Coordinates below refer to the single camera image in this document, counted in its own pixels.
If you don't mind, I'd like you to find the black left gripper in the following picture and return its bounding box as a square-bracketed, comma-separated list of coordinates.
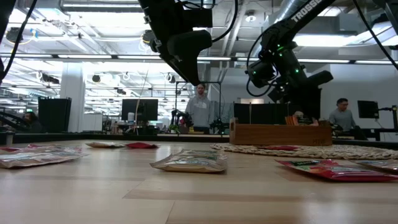
[138, 0, 213, 86]

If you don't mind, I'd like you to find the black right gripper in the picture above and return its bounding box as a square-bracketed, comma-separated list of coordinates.
[264, 42, 334, 119]

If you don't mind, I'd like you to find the wooden compartment tea box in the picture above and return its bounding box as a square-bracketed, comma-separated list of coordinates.
[229, 117, 333, 146]

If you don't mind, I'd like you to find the round woven straw placemat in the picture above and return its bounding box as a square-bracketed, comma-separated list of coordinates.
[210, 142, 398, 161]

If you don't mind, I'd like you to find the silver packet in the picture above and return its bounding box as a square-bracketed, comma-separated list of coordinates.
[0, 151, 90, 169]

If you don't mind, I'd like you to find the beige tea bag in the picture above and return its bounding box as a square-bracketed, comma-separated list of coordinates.
[175, 148, 228, 161]
[149, 154, 228, 174]
[351, 159, 398, 174]
[85, 141, 127, 149]

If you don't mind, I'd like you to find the person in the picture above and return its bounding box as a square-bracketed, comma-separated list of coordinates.
[185, 83, 215, 134]
[21, 111, 44, 134]
[328, 98, 369, 141]

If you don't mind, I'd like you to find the black partition panel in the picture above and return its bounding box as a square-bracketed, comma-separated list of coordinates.
[233, 103, 290, 125]

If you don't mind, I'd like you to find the black monitor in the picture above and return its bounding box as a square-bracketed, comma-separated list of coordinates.
[356, 100, 380, 119]
[37, 96, 72, 134]
[121, 98, 159, 123]

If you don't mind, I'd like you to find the white cabinet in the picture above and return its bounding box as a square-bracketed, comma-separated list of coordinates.
[82, 112, 103, 132]

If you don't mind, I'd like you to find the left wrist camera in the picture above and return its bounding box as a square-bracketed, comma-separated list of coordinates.
[182, 0, 215, 29]

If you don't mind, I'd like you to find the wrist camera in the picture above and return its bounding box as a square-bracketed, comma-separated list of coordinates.
[247, 58, 277, 90]
[182, 0, 215, 29]

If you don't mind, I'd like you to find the black right camera cable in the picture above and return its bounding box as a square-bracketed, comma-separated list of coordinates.
[244, 27, 276, 98]

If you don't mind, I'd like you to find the black camera cable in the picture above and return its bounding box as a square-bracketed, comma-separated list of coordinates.
[244, 27, 276, 98]
[211, 0, 239, 44]

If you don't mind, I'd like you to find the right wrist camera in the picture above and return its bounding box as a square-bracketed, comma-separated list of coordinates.
[247, 58, 277, 90]

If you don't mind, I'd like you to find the black left camera cable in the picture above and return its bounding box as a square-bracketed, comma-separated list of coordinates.
[211, 0, 239, 44]

